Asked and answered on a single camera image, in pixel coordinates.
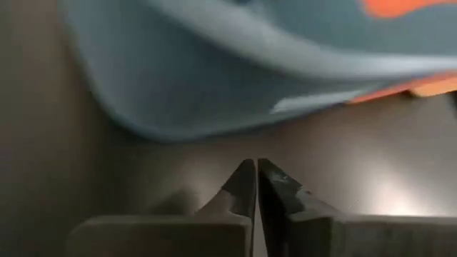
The orange plastic bin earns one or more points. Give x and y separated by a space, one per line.
403 89

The blue plastic bin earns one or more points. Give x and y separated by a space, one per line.
214 71

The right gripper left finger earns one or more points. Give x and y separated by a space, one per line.
214 228

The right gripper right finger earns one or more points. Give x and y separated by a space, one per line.
321 228

